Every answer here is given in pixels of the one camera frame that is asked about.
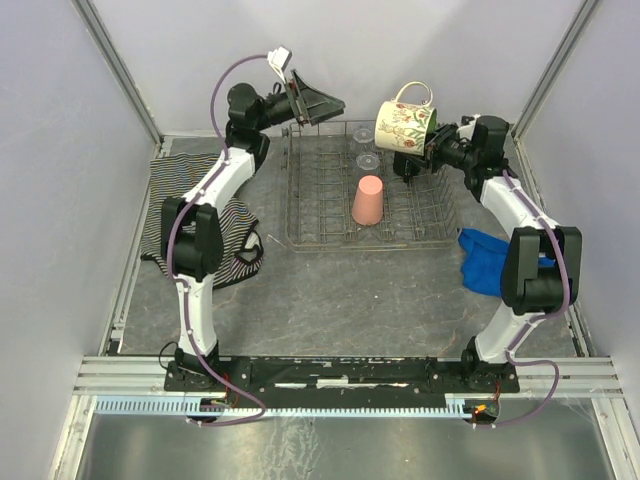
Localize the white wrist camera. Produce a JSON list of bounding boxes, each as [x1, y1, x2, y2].
[[457, 114, 481, 140], [267, 46, 292, 80]]

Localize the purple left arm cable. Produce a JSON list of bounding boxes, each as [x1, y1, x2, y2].
[[166, 53, 275, 429]]

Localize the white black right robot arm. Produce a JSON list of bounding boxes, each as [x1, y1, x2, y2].
[[394, 115, 582, 391]]

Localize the christmas mug green inside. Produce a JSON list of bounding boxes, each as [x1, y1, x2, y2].
[[374, 81, 437, 156]]

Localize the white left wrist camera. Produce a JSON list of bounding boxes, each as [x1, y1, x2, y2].
[[267, 46, 292, 80]]

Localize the blue microfibre cloth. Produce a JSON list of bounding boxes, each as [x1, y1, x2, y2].
[[458, 228, 556, 298]]

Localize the salmon pink plastic cup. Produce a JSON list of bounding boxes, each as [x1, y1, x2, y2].
[[351, 175, 384, 226]]

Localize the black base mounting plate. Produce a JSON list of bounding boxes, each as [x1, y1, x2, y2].
[[164, 350, 520, 396]]

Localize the clear plastic cup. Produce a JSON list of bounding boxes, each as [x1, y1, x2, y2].
[[355, 152, 380, 174], [352, 126, 374, 148]]

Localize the striped cloth garment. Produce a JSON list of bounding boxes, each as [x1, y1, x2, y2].
[[138, 151, 265, 291]]

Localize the grey wire dish rack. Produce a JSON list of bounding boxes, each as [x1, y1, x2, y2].
[[284, 121, 460, 251]]

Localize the light blue cable duct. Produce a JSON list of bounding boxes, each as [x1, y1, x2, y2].
[[93, 394, 473, 417]]

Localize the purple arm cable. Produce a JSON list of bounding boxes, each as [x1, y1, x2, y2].
[[501, 169, 573, 429], [166, 53, 275, 429]]

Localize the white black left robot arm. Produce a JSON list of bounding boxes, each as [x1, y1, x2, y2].
[[161, 73, 346, 382]]

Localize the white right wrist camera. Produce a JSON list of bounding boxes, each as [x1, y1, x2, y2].
[[457, 114, 481, 140]]

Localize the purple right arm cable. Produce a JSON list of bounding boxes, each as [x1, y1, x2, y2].
[[501, 169, 573, 429]]

